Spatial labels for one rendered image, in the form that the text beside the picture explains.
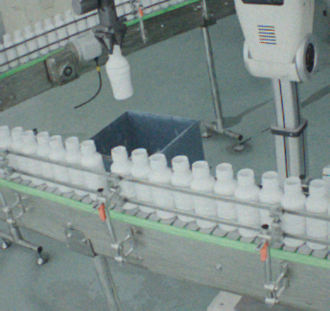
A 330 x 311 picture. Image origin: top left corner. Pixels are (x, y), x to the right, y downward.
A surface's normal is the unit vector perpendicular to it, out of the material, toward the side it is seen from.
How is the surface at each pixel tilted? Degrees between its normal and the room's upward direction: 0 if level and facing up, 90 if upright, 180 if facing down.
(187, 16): 90
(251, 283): 90
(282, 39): 90
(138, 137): 90
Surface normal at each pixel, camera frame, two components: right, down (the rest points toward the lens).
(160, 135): -0.54, 0.47
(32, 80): 0.61, 0.28
